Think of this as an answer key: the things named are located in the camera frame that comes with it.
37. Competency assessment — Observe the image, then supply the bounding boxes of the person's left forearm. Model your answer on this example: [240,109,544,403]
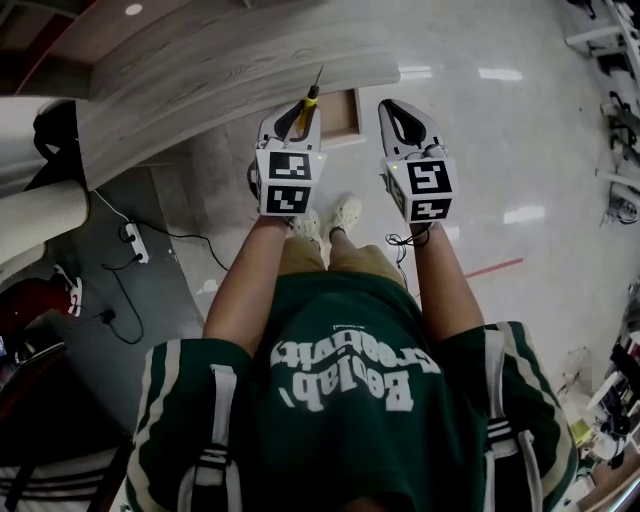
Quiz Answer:
[201,214,297,357]

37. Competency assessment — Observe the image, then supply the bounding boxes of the dark wooden chair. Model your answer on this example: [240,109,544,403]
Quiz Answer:
[0,309,137,512]

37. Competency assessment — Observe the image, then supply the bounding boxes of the person's left white shoe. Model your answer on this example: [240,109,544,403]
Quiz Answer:
[291,208,322,242]

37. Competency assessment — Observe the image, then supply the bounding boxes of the wooden drawer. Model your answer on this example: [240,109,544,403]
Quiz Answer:
[319,88,363,148]

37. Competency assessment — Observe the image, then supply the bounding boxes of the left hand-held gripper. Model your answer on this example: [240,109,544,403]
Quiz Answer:
[248,101,329,219]

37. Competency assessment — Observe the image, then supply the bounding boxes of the white power cable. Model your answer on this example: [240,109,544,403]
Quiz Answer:
[91,188,132,225]

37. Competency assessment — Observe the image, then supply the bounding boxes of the cluttered white work table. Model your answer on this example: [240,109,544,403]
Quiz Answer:
[563,282,640,504]

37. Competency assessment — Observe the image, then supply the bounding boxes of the grey wooden desk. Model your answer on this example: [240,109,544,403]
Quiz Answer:
[78,0,402,192]

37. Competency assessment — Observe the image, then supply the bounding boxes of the white equipment rack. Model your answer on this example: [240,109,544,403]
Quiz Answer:
[563,0,640,227]

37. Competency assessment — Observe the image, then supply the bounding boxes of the person's white shoe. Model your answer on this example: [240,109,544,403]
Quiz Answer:
[324,195,364,235]
[291,208,322,242]

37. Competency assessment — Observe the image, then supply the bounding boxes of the black power cable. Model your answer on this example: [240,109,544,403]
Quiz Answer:
[144,227,232,272]
[101,261,147,347]

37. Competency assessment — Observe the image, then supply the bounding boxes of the red white shoe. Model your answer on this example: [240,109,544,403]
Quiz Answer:
[51,263,85,318]

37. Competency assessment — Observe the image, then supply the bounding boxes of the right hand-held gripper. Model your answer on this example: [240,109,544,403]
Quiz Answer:
[377,98,459,225]

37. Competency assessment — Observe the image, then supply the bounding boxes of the white power strip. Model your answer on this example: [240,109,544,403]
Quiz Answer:
[118,219,152,265]

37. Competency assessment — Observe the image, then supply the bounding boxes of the green printed t-shirt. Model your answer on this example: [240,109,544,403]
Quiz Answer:
[124,272,582,512]

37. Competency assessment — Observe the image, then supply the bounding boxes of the white black shoulder strap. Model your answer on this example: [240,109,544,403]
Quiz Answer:
[480,323,545,512]
[176,363,240,512]

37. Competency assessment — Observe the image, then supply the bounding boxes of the person's right white shoe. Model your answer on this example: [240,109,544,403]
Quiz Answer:
[324,195,364,235]

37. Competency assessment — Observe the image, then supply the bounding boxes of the person's right forearm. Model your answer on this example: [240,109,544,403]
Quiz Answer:
[408,222,487,347]

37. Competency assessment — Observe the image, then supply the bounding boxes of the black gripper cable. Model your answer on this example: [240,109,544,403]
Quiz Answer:
[386,225,432,265]

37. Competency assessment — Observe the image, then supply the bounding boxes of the white ribbed cylinder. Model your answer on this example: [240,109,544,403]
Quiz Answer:
[0,178,92,267]

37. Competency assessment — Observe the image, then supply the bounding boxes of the yellow black screwdriver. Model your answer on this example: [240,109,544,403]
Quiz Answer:
[297,64,326,132]

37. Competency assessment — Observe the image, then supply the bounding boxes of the khaki shorts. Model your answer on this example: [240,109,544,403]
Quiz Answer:
[276,233,407,292]

